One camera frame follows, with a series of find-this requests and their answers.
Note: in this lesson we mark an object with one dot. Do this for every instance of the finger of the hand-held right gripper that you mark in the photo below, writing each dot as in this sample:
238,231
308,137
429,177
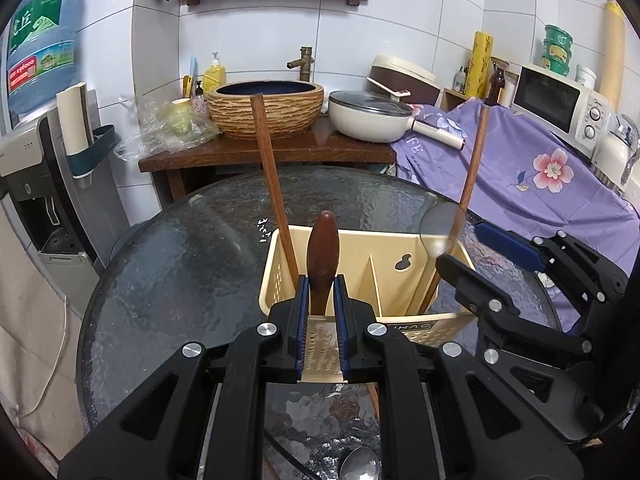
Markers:
505,242
470,290

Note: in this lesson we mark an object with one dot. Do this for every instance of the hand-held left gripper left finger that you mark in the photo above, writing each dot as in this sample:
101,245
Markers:
302,320

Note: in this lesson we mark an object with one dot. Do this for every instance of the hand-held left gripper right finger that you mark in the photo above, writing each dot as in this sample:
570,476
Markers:
341,320

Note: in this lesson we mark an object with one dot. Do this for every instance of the translucent grey spoon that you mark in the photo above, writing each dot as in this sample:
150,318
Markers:
440,230

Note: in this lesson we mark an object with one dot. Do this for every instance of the cream plastic utensil holder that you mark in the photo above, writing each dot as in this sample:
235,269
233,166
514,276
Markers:
360,250

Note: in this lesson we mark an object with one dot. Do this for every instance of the steel spoon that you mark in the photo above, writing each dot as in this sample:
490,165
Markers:
357,465

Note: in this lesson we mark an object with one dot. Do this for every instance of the brown wooden chopstick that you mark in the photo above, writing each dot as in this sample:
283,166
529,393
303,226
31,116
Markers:
267,160

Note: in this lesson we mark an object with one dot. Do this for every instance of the purple floral cloth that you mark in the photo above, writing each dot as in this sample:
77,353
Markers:
575,210

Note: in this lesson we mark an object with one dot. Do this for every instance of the white electric kettle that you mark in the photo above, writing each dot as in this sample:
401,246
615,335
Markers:
612,152

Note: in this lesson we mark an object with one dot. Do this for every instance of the white microwave oven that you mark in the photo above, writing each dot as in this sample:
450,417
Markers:
540,97

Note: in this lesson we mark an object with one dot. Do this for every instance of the brown glass bottle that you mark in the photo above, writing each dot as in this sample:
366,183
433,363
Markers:
496,85

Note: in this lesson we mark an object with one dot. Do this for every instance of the small clear bottle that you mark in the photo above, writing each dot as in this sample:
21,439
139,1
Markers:
460,81

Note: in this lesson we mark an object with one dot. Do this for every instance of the wooden washstand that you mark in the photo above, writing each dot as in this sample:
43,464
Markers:
300,147

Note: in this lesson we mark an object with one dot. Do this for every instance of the yellow wrap roll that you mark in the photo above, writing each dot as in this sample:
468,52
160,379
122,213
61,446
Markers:
481,65

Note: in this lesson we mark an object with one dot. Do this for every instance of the white jar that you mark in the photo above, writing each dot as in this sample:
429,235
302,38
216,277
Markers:
585,79

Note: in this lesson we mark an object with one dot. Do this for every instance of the white pan with glass lid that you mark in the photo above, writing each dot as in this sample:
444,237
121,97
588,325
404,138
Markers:
365,125

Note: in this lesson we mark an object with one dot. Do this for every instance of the cream and brown rice cooker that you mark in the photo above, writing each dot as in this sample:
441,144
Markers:
400,72

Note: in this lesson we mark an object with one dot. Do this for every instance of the woven pattern basin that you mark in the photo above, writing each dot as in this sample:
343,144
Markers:
300,115

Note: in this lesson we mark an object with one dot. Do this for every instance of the tall cream paper roll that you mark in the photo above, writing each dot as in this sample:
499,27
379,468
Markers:
615,50

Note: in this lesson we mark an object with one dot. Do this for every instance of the clear plastic bag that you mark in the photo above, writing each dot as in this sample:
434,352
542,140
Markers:
165,130

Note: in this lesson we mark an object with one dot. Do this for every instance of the small floral pump bottle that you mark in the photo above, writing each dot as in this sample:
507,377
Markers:
200,102

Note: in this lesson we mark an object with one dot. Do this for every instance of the bronze faucet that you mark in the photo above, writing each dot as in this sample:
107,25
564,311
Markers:
305,65

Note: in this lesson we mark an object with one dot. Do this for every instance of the yellow soap pump bottle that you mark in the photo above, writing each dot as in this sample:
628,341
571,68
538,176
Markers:
214,80

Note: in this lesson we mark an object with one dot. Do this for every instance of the teal cup holder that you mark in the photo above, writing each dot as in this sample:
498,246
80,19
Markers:
100,155

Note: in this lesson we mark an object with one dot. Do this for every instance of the blue toothbrush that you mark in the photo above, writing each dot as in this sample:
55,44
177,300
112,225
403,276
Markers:
193,72

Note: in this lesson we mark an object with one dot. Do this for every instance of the beige cloth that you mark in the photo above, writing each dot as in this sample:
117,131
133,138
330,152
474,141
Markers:
30,335

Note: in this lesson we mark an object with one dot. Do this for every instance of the white paper cup stack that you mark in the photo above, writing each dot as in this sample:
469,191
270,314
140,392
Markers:
72,120

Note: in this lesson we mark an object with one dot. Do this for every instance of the white water dispenser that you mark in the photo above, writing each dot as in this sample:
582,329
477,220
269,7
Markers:
20,160

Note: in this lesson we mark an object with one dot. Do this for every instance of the blue water jug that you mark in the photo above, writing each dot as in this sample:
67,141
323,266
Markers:
45,50

